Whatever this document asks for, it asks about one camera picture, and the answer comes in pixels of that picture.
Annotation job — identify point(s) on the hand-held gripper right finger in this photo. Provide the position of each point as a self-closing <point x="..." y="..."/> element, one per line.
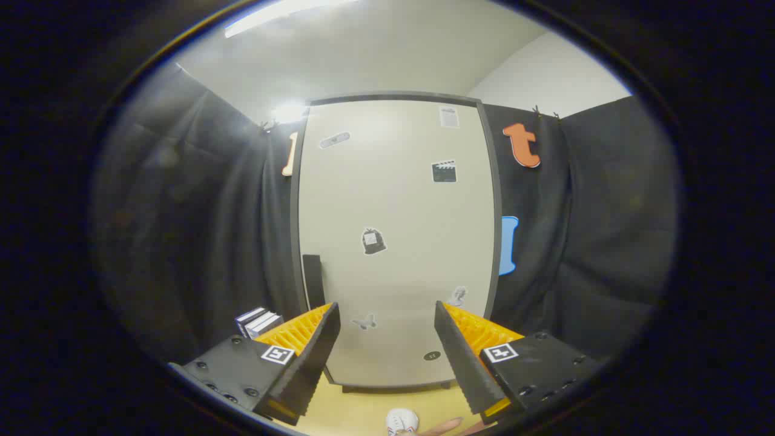
<point x="463" y="363"/>

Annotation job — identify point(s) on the white shoe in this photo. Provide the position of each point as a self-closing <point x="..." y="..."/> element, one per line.
<point x="401" y="419"/>

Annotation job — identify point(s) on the black backdrop cloth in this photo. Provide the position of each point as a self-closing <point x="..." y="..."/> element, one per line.
<point x="200" y="230"/>

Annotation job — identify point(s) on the blue cover book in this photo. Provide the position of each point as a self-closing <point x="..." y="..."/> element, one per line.
<point x="247" y="318"/>

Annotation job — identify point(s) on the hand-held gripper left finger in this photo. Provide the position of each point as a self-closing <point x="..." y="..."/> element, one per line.
<point x="315" y="357"/>

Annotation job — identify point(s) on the grey cover book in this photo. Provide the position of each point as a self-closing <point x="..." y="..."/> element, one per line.
<point x="266" y="324"/>

